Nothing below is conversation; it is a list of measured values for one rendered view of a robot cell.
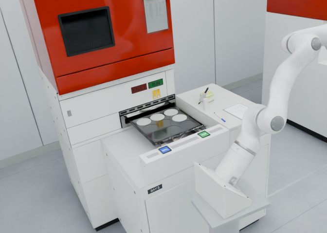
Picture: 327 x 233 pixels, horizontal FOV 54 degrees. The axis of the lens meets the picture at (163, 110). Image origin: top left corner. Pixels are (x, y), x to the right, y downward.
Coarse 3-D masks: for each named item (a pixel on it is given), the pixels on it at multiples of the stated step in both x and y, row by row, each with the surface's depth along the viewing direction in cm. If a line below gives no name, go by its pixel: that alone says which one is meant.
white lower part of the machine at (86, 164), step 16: (64, 144) 249; (96, 144) 221; (80, 160) 220; (96, 160) 226; (80, 176) 224; (96, 176) 231; (80, 192) 250; (96, 192) 236; (96, 208) 241; (112, 208) 249; (96, 224) 247
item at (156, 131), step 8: (160, 112) 230; (136, 120) 223; (152, 120) 221; (160, 120) 220; (168, 120) 219; (184, 120) 217; (192, 120) 216; (144, 128) 212; (152, 128) 211; (160, 128) 210; (168, 128) 209; (176, 128) 208; (184, 128) 207; (152, 136) 203; (160, 136) 202; (168, 136) 201
